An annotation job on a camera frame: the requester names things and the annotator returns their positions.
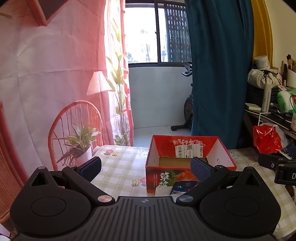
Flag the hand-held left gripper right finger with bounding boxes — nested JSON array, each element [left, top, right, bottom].
[[177, 157, 266, 205]]

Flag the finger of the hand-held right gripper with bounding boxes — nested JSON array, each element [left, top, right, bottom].
[[258, 153, 285, 173]]

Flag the yellow sticky notes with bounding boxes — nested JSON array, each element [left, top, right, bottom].
[[245, 103, 262, 112]]

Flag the red plastic bag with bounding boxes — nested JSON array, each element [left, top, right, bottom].
[[253, 124, 283, 154]]

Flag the bunch of makeup brushes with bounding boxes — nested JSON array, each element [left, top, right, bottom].
[[281, 54, 296, 79]]

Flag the dark desk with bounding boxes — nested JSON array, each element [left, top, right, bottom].
[[243, 105, 296, 150]]

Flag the white soft pack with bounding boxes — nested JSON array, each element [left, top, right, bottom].
[[155, 185, 176, 197]]

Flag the white cloth bag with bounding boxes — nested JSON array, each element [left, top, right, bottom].
[[247, 69, 283, 90]]

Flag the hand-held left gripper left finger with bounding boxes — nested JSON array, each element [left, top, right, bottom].
[[29, 156, 115, 205]]

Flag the red strawberry print cardboard box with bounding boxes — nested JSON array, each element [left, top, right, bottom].
[[145, 135, 237, 194]]

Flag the paper roll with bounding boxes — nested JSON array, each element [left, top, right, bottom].
[[253, 55, 271, 70]]

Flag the teal curtain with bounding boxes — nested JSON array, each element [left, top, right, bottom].
[[185, 0, 255, 149]]

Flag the yellow curtain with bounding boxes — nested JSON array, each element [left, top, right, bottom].
[[251, 0, 274, 68]]

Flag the black bag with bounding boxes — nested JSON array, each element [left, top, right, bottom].
[[246, 83, 278, 107]]

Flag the dark blue packet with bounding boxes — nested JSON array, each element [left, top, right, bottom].
[[170, 181, 200, 195]]

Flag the white wire basket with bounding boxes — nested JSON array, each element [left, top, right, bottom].
[[258, 112, 296, 160]]

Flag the white brush holder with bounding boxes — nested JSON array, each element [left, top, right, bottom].
[[286, 70, 296, 88]]

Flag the white spray bottle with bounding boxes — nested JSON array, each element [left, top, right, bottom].
[[261, 83, 272, 113]]

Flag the black exercise bike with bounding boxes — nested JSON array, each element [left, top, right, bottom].
[[171, 62, 195, 131]]

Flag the green plastic bag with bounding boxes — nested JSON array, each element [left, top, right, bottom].
[[277, 89, 296, 114]]

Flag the window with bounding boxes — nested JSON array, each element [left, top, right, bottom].
[[125, 0, 192, 68]]

